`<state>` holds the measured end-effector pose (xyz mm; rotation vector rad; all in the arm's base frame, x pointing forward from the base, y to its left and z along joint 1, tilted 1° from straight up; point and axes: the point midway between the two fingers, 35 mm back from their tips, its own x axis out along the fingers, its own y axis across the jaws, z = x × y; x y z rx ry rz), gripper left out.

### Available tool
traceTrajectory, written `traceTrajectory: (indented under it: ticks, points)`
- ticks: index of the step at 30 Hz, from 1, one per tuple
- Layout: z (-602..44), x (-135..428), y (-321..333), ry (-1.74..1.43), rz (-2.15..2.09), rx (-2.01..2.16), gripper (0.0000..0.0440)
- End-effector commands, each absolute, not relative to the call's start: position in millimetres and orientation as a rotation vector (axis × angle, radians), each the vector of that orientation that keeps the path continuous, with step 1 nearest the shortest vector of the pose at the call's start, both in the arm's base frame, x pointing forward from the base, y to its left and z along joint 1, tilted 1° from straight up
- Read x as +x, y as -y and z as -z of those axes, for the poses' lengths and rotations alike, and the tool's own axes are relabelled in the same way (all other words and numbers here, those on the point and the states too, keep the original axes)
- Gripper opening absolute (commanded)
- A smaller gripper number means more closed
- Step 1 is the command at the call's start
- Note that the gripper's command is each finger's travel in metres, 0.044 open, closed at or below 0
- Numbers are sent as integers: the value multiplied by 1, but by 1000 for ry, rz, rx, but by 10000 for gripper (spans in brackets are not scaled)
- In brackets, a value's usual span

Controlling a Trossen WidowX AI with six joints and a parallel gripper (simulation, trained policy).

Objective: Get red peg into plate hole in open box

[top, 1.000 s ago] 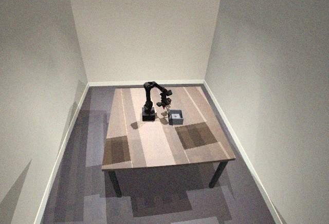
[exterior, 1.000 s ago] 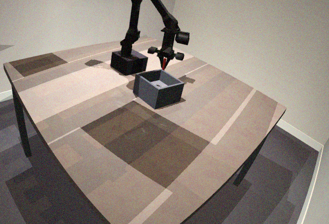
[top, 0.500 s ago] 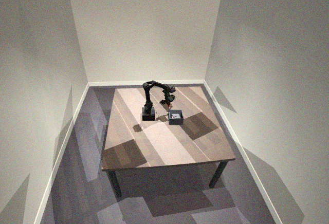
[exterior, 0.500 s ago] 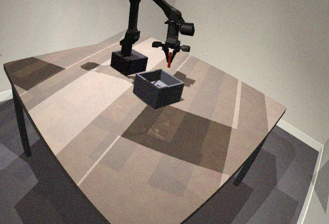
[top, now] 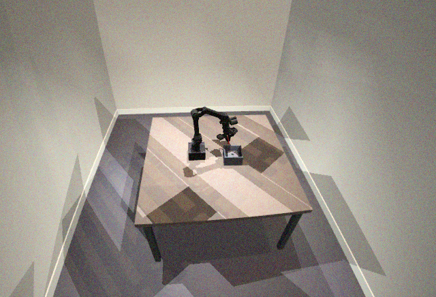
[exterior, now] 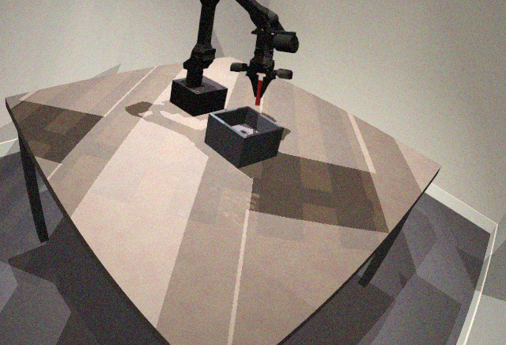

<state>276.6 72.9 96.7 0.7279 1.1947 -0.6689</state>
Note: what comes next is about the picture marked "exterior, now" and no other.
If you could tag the red peg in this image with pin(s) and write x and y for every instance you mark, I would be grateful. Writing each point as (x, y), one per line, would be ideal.
(257, 101)

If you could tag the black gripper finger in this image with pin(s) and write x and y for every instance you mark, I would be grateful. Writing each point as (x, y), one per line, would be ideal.
(266, 82)
(254, 81)

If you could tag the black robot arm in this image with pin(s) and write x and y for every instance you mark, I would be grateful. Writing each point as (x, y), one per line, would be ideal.
(203, 54)

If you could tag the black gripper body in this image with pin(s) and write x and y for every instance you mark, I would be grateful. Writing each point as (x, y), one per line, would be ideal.
(237, 67)

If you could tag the white square plate with hole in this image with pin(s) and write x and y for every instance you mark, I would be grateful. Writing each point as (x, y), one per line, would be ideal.
(244, 129)

